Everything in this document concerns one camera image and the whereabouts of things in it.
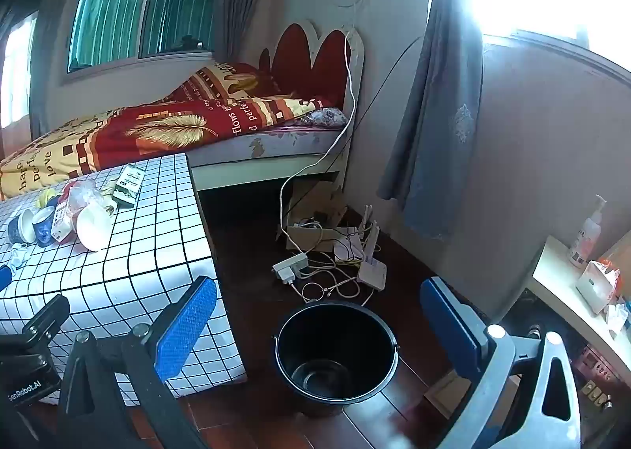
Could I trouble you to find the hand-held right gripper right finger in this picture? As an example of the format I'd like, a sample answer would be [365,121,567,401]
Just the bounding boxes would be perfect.
[420,276,582,449]

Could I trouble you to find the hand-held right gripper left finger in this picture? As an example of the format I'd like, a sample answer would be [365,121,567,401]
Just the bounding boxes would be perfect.
[56,275,218,449]

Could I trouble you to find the dark blue paper cup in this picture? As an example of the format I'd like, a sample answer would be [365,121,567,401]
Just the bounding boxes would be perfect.
[7,208,36,245]

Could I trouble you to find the white red carton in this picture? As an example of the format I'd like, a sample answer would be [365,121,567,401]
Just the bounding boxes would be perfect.
[50,197,76,243]

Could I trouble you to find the clear plastic bag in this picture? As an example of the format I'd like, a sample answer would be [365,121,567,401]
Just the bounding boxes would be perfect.
[62,180,102,214]

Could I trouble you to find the beige cloth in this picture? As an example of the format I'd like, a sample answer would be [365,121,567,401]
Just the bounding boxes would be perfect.
[99,185,120,216]

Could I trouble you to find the black plastic bucket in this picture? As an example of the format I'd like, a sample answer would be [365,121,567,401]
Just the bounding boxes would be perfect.
[273,301,400,417]

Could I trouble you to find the flat cardboard piece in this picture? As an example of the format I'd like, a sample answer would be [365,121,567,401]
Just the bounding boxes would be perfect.
[423,370,474,421]

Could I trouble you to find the table with checkered cloth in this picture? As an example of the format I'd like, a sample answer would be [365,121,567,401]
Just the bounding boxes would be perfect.
[0,153,247,408]

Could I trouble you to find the white router with antennas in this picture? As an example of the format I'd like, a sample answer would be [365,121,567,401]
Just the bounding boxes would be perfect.
[356,205,388,292]

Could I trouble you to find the white side table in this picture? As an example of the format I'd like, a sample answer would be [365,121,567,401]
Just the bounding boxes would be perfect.
[525,236,631,371]

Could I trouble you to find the white power strip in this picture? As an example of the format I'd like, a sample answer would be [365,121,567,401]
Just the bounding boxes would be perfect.
[273,254,310,285]

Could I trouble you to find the small white modem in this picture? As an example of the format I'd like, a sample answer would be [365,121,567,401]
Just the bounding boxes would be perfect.
[334,227,366,263]

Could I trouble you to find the orange white tissue pack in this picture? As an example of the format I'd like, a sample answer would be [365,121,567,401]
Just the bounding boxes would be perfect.
[576,259,622,315]

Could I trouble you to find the white pump bottle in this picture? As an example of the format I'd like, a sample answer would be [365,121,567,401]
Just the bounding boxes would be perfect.
[569,195,607,269]

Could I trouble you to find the open cardboard box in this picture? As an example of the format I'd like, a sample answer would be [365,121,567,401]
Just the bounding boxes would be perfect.
[276,180,348,253]

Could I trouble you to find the bed with red blanket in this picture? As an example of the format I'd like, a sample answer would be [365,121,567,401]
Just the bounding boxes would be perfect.
[0,62,341,200]

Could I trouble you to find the pale mattress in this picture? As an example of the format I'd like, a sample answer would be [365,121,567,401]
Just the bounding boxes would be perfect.
[185,126,352,166]

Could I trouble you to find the small bright window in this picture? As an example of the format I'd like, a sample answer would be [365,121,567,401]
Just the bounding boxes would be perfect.
[0,17,39,130]

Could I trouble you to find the long grey curtain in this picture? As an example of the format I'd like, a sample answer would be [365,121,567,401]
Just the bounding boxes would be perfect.
[377,0,486,243]

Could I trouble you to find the floral pillow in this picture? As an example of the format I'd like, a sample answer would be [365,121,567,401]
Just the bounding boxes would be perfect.
[298,107,348,128]

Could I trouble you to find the large window green glass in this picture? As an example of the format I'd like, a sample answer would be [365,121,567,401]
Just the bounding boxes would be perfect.
[66,0,222,75]

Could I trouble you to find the white cable tangle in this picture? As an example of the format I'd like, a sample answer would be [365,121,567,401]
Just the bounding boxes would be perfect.
[290,259,375,308]

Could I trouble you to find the long white cable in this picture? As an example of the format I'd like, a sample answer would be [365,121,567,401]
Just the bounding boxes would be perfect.
[280,30,357,233]

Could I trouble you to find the white bed frame red headboard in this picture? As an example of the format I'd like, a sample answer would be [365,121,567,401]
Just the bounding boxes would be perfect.
[190,20,368,193]

